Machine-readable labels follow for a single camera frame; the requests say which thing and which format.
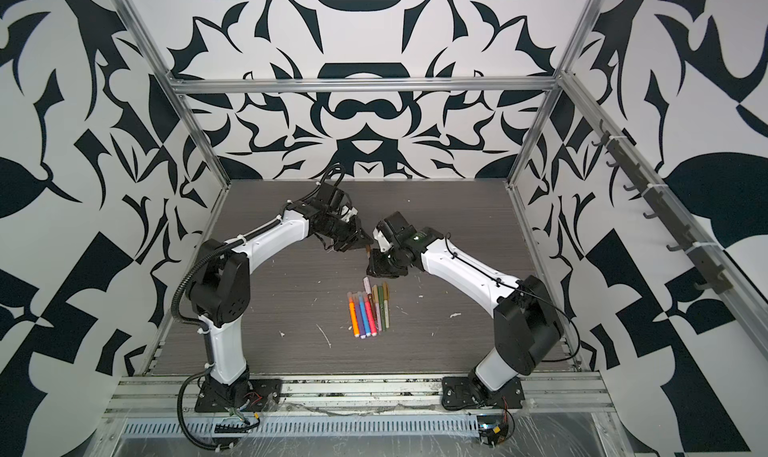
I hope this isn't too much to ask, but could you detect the circuit board with green light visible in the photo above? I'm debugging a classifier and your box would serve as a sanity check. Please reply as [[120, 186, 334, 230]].
[[478, 414, 516, 447]]

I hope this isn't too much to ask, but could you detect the aluminium frame crossbar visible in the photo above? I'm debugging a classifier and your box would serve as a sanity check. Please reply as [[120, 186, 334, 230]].
[[170, 76, 556, 95]]

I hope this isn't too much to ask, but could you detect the grey hook rack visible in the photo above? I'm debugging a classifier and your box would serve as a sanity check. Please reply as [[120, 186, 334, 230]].
[[592, 120, 734, 295]]

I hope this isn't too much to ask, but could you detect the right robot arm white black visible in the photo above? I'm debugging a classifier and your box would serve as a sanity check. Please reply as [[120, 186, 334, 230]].
[[367, 212, 565, 395]]

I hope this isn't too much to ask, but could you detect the orange marker pen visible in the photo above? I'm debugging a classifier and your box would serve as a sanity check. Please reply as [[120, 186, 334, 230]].
[[347, 292, 361, 339]]

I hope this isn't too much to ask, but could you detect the blue marker pen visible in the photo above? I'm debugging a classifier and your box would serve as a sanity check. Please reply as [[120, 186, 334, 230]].
[[357, 291, 372, 337]]

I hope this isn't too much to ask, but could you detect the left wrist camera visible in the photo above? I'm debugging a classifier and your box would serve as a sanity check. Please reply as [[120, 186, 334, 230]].
[[335, 201, 357, 222]]

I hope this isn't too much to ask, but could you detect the white slotted cable duct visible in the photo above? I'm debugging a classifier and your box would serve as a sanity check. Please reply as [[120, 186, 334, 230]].
[[119, 414, 481, 439]]

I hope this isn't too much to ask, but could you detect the olive tan marker pen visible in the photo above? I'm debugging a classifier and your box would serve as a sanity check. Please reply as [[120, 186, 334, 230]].
[[372, 285, 385, 333]]

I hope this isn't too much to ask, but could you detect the pink red marker pen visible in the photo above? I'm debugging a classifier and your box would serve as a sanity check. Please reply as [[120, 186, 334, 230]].
[[361, 294, 378, 336]]

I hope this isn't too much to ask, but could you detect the green marker pen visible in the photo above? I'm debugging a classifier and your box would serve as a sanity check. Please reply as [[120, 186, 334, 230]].
[[380, 283, 390, 330]]

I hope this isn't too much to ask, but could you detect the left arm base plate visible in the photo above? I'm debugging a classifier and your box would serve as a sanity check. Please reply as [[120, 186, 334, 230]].
[[194, 377, 283, 413]]

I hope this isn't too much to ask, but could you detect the light pink marker pen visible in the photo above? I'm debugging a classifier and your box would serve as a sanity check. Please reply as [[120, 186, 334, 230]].
[[363, 276, 383, 335]]

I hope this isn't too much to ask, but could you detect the aluminium front rail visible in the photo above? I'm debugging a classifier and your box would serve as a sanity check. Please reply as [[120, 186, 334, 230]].
[[104, 372, 615, 417]]

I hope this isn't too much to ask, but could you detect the purple marker pen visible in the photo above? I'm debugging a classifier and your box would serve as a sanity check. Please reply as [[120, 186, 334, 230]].
[[352, 293, 367, 339]]

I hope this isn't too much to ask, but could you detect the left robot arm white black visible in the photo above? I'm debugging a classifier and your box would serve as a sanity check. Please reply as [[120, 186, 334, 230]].
[[170, 196, 373, 387]]

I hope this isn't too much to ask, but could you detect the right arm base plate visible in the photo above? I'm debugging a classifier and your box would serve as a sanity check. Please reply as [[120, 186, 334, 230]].
[[441, 376, 525, 411]]

